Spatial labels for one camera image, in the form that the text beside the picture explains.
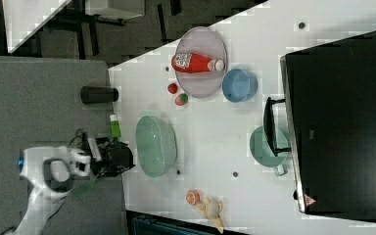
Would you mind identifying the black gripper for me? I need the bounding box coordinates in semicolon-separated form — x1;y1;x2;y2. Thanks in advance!
91;142;134;177

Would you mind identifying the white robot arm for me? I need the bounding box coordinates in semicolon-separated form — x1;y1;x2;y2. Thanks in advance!
0;138;134;235

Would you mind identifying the green bottle white cap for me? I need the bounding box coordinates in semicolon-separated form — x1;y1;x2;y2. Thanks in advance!
110;114;121;139

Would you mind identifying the dark grey cup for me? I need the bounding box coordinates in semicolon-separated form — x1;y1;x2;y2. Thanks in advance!
80;86;119;105

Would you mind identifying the toy orange half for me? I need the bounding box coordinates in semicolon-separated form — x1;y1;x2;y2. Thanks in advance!
186;190;201;206

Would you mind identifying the pink toy strawberry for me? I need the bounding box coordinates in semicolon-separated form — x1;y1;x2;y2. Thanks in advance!
174;93;188;106

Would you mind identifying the red toy strawberry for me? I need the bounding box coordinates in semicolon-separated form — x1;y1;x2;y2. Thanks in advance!
167;83;178;94

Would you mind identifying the toy peeled banana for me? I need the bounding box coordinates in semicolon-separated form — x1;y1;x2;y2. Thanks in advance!
195;197;224;234

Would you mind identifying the red ketchup bottle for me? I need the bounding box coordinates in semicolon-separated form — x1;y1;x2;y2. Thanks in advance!
171;53;225;73

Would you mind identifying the blue plastic cup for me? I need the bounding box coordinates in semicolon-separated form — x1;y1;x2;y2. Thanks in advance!
222;69;258;103

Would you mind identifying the mint green mug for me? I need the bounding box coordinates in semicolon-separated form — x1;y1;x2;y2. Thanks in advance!
249;126;289;176

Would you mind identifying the grey round plate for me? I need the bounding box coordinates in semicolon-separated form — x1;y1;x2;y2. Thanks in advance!
175;26;228;98

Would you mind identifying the black silver toaster oven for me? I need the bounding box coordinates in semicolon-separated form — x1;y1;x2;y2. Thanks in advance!
263;30;376;222

